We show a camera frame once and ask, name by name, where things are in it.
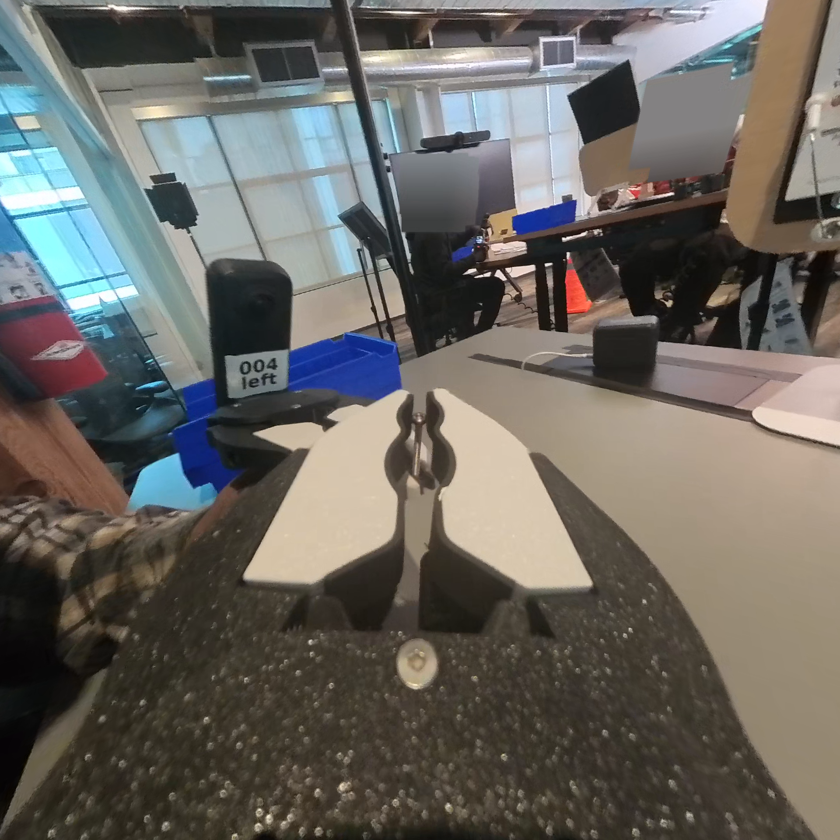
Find black office chair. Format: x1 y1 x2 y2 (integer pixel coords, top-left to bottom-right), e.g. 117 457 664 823
84 379 186 463

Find air vent grille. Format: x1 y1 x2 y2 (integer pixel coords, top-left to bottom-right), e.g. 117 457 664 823
538 35 580 71
244 41 325 89

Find black studio light panel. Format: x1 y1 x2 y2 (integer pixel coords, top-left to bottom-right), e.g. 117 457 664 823
143 172 214 263

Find white floor sign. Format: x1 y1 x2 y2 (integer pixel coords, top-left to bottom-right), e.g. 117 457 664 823
577 249 622 305

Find dark grey power adapter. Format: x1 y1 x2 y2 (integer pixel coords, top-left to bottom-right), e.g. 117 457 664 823
592 315 660 370

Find wooden desk black legs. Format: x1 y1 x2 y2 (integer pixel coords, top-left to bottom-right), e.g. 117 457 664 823
482 189 731 332

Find white charging cable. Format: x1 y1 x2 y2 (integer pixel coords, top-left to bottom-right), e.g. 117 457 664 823
523 350 597 370

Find white patterned sign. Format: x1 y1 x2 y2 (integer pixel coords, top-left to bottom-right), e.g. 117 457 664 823
739 256 815 357

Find silver air duct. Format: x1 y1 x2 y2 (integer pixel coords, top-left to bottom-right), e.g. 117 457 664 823
197 45 618 99

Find person's left hand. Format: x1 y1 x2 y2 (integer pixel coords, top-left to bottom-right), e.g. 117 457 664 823
187 482 248 549

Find red fire extinguisher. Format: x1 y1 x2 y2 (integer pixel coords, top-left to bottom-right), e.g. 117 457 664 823
0 249 109 401

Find wooden pillar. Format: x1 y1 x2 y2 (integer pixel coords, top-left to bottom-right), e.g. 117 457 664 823
0 384 130 514

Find orange traffic cone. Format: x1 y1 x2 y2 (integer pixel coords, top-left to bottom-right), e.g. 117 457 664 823
563 258 593 316

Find black tripod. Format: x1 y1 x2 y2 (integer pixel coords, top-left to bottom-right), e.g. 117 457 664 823
747 251 829 352

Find silver steel bolt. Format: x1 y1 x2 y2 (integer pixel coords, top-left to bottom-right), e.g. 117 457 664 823
411 409 429 494

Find black flat screen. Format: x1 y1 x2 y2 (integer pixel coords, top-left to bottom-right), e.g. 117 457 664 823
566 59 642 147

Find black metal pole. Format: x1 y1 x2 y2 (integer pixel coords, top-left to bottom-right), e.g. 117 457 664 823
330 0 432 361

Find blue plastic bin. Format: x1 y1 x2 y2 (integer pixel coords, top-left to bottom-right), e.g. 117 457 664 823
511 199 578 236
172 331 403 490

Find black computer monitor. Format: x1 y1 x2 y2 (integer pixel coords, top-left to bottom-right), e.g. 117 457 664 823
387 138 517 221

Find black music stand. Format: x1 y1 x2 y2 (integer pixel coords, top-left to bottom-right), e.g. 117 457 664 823
336 201 399 343

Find white tablet cable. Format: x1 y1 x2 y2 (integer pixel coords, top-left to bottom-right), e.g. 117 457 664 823
806 92 840 240

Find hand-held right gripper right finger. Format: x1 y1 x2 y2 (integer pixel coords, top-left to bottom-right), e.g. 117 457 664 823
425 387 596 601

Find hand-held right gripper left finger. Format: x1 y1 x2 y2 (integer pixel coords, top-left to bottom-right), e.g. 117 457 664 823
241 389 413 598

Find beige cardboard panel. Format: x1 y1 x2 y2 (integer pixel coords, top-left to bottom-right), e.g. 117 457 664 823
577 125 652 196

